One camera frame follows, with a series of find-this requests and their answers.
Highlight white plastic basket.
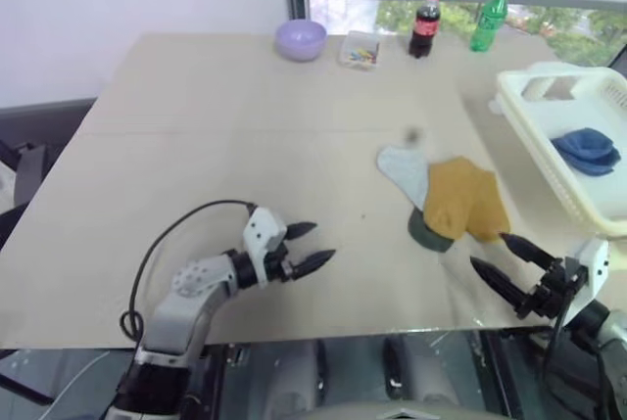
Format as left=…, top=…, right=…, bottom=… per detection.
left=495, top=61, right=627, bottom=236

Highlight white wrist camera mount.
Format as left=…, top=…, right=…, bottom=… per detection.
left=243, top=206, right=288, bottom=289
left=564, top=238, right=611, bottom=304

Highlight light grey sock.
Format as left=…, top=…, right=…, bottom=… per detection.
left=375, top=144, right=430, bottom=210

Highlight green soda bottle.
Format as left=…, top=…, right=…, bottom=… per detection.
left=469, top=0, right=513, bottom=53

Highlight blue cloth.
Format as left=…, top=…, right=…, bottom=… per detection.
left=549, top=128, right=621, bottom=177

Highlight dark green cloth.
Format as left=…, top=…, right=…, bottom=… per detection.
left=407, top=208, right=455, bottom=254

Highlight mustard yellow cloth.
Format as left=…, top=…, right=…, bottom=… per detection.
left=421, top=156, right=513, bottom=244

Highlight black table leg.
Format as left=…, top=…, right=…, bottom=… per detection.
left=482, top=331, right=520, bottom=420
left=204, top=344, right=230, bottom=420

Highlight colourful plastic clips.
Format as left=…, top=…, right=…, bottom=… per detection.
left=345, top=46, right=378, bottom=66

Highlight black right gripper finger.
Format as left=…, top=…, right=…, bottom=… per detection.
left=499, top=232, right=562, bottom=272
left=469, top=257, right=528, bottom=314

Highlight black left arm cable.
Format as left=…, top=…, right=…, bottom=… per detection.
left=121, top=200, right=257, bottom=343

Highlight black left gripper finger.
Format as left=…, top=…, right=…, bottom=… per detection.
left=285, top=221, right=318, bottom=242
left=293, top=249, right=337, bottom=280

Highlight purple bowl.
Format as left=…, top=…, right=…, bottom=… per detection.
left=273, top=19, right=328, bottom=63

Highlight clear plastic box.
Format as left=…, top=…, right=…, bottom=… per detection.
left=336, top=30, right=382, bottom=70

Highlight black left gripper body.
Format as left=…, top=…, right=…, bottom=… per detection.
left=266, top=243, right=298, bottom=287

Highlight cola bottle with red cap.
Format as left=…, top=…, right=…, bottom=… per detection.
left=409, top=0, right=442, bottom=59

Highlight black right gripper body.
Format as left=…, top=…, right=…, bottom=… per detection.
left=514, top=257, right=588, bottom=319

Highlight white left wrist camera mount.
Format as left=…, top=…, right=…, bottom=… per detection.
left=243, top=206, right=288, bottom=289

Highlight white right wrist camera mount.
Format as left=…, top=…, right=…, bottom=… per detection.
left=564, top=238, right=611, bottom=304

